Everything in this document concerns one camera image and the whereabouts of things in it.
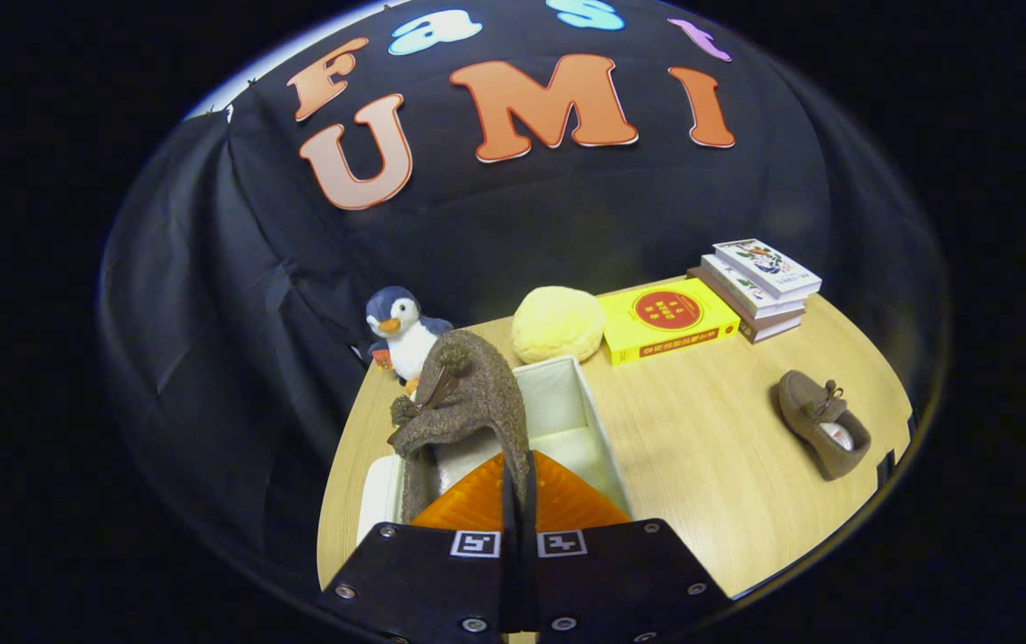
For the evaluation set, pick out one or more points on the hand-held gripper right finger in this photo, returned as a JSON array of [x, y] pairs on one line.
[[602, 581]]

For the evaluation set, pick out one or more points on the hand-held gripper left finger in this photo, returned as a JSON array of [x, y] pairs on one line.
[[477, 590]]

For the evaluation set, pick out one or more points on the cream fabric storage box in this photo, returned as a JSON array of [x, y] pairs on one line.
[[557, 402]]

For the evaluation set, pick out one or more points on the brown suede moccasin shoe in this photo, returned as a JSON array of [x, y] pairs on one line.
[[803, 402], [477, 394]]

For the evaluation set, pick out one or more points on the yellow book with red circle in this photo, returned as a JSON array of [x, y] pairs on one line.
[[665, 344]]

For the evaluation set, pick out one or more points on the penguin plush toy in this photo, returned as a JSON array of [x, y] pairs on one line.
[[405, 344]]

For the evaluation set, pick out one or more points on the yellow round plush cushion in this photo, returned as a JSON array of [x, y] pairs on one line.
[[557, 324]]

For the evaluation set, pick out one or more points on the brown book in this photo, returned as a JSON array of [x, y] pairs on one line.
[[772, 331]]

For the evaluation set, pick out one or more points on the white book with plant print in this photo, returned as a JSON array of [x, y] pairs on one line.
[[727, 279]]

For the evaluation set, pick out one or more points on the white book with bird print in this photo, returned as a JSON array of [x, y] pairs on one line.
[[763, 262]]

